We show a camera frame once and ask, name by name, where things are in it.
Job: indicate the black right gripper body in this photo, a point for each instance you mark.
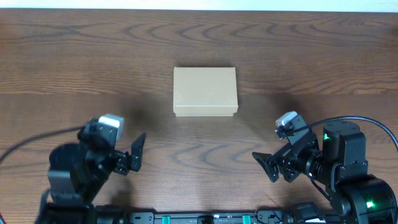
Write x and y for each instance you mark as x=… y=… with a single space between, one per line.
x=293 y=167

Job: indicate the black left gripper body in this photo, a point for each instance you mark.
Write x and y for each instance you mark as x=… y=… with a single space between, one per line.
x=118 y=161

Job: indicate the brown cardboard box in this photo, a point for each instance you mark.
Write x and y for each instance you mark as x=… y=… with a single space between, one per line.
x=205 y=92

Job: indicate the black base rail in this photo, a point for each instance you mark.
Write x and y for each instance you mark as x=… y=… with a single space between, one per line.
x=202 y=217

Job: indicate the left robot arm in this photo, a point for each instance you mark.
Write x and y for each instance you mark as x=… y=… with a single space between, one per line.
x=79 y=170

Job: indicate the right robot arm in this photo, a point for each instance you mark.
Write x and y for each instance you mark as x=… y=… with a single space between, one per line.
x=332 y=154

